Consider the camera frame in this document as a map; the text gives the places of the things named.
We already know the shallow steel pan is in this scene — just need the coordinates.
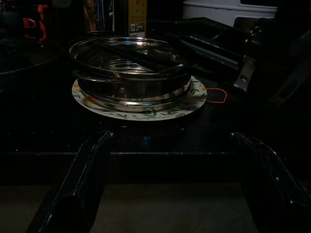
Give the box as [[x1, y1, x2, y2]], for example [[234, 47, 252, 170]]
[[77, 69, 192, 113]]

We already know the black round speaker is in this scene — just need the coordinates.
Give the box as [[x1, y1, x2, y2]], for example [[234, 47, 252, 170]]
[[0, 6, 23, 34]]

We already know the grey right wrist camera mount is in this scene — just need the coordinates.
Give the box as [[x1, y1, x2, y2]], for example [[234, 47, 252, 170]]
[[233, 54, 257, 93]]

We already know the orange rubber band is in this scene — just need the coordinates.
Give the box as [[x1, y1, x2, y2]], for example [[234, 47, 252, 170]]
[[206, 87, 228, 105]]

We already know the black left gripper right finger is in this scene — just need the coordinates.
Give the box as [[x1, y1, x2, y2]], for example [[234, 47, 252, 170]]
[[230, 132, 311, 233]]

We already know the yellow tea box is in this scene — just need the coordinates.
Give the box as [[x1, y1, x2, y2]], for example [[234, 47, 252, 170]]
[[127, 0, 147, 38]]

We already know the round steel lid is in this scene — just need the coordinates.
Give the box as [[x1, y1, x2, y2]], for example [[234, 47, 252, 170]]
[[69, 36, 198, 79]]

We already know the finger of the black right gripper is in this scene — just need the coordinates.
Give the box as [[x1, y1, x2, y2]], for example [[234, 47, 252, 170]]
[[167, 33, 245, 71], [174, 17, 249, 41]]

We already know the white tiered plastic container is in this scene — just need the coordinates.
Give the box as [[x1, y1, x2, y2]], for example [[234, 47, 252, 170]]
[[182, 0, 279, 28]]

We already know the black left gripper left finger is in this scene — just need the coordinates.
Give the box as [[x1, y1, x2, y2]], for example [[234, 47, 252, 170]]
[[25, 130, 114, 233]]

